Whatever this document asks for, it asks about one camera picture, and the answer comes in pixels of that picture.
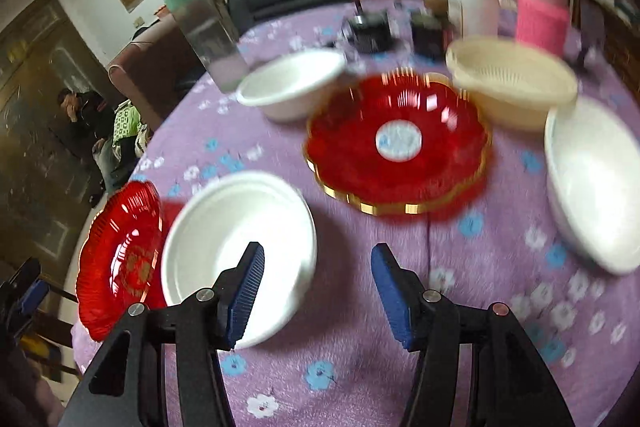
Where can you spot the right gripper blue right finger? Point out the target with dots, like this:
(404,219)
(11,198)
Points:
(510,383)

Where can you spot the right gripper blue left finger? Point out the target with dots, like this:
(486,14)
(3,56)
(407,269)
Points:
(125,383)

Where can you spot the white plate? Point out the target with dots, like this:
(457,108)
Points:
(210,235)

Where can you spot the red gold-rimmed plate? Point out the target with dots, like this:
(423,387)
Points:
(400,144)

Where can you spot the large red scalloped plate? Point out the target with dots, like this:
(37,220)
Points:
(119,263)

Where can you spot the wooden cabinet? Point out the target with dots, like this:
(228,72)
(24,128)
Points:
(47,172)

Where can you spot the seated man in dark jacket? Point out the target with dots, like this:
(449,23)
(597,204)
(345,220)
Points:
(92,119)

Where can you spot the seated person green clothing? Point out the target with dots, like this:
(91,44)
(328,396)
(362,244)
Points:
(130,139)

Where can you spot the white bowl near edge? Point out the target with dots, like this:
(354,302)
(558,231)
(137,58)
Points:
(592,161)

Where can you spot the brown armchair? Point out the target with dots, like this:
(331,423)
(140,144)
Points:
(155,70)

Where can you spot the cream plastic colander bowl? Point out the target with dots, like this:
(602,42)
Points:
(515,86)

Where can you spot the clear bottle green lid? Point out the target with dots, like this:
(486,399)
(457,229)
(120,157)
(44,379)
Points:
(207,26)

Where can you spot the dark glass jar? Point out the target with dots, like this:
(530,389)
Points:
(431,30)

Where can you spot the pink sleeved thermos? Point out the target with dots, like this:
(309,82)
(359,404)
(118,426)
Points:
(543,23)

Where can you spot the white plastic jar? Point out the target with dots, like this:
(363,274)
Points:
(474,17)

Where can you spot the white bowl with handles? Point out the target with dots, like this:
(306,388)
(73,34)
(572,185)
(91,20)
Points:
(293,86)

